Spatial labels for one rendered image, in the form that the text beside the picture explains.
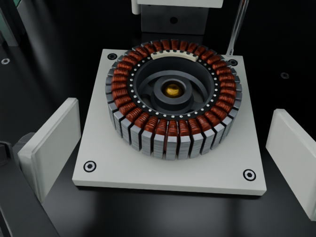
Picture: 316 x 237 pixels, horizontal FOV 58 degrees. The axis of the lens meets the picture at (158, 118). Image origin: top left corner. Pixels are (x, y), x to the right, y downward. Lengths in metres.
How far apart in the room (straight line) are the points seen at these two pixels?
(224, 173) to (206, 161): 0.02
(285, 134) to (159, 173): 0.10
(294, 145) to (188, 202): 0.10
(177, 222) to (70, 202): 0.08
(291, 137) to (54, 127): 0.13
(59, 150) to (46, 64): 0.18
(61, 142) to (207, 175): 0.12
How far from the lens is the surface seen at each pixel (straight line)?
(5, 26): 0.35
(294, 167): 0.17
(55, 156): 0.16
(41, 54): 0.35
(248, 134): 0.26
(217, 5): 0.22
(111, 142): 0.24
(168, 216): 0.23
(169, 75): 0.25
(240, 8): 0.28
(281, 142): 0.19
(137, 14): 0.36
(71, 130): 0.19
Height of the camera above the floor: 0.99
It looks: 55 degrees down
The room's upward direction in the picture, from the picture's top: 2 degrees clockwise
